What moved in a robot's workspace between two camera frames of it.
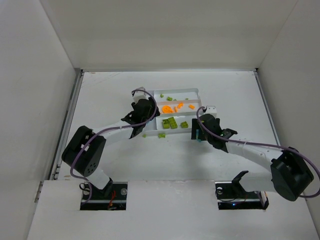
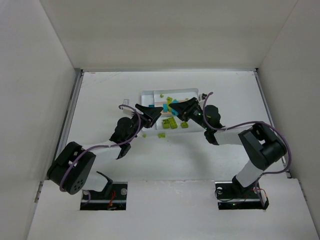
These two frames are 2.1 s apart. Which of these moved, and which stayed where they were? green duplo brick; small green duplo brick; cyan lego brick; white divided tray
Moved: cyan lego brick
Stayed: white divided tray; small green duplo brick; green duplo brick
